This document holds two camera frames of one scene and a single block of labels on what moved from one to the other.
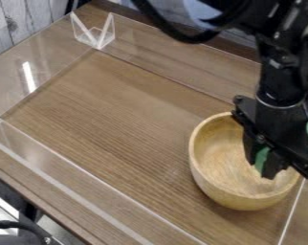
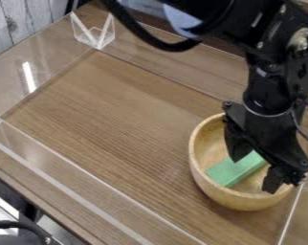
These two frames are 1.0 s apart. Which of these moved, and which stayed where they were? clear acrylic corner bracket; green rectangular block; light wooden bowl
Moved: green rectangular block
Stayed: light wooden bowl; clear acrylic corner bracket
